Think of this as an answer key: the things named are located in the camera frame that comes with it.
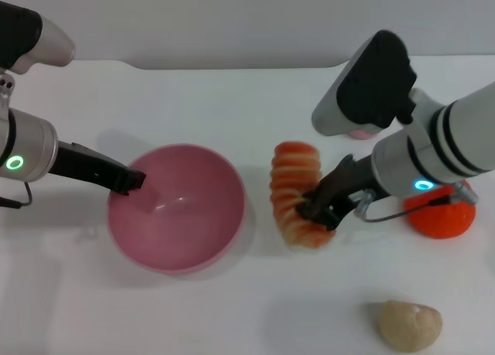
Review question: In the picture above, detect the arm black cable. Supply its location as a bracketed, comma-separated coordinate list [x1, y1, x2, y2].
[0, 181, 34, 209]
[350, 180, 480, 224]

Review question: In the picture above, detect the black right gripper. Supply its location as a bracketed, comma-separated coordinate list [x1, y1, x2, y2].
[295, 153, 379, 231]

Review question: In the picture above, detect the left wrist camera housing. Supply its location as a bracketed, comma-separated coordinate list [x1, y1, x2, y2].
[0, 1, 77, 76]

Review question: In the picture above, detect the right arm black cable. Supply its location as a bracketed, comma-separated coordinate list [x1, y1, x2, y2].
[350, 180, 480, 224]

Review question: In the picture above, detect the pink plastic bowl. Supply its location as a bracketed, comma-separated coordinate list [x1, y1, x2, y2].
[107, 143, 248, 275]

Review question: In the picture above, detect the beige round bun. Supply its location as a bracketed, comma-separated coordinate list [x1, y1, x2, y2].
[369, 299, 443, 352]

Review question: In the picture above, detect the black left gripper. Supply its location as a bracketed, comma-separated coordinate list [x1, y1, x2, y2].
[48, 141, 147, 196]

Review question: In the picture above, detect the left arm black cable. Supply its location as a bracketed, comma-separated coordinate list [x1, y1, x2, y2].
[0, 181, 34, 209]

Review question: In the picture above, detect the orange tangerine toy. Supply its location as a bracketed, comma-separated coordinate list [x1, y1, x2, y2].
[403, 179, 476, 240]

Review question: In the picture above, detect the long ridged orange bread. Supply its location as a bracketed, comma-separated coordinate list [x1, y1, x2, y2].
[269, 140, 336, 250]

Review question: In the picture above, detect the pink peach toy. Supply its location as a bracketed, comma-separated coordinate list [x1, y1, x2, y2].
[347, 128, 382, 141]

